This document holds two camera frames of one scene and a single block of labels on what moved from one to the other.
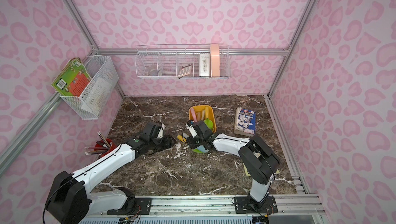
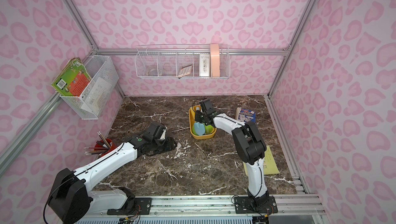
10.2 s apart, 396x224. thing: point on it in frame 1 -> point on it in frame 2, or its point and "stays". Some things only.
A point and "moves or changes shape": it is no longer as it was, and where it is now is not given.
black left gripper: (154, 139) stays
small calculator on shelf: (185, 70) stays
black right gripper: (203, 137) -> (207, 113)
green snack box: (72, 79) stays
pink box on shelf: (215, 60) stays
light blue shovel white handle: (202, 148) moves or changes shape
